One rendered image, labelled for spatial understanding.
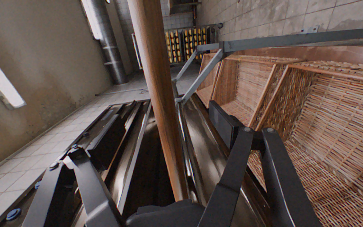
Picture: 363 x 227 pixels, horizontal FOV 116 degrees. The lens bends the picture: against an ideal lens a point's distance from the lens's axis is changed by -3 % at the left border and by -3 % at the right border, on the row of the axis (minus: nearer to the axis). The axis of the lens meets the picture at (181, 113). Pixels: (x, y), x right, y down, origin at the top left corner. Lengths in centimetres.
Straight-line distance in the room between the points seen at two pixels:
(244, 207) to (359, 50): 66
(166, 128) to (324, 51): 68
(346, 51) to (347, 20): 73
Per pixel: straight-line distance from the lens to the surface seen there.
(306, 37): 80
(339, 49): 72
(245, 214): 64
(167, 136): 17
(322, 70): 55
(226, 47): 58
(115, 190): 80
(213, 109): 17
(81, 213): 83
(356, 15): 140
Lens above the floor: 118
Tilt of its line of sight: 3 degrees down
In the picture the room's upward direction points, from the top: 99 degrees counter-clockwise
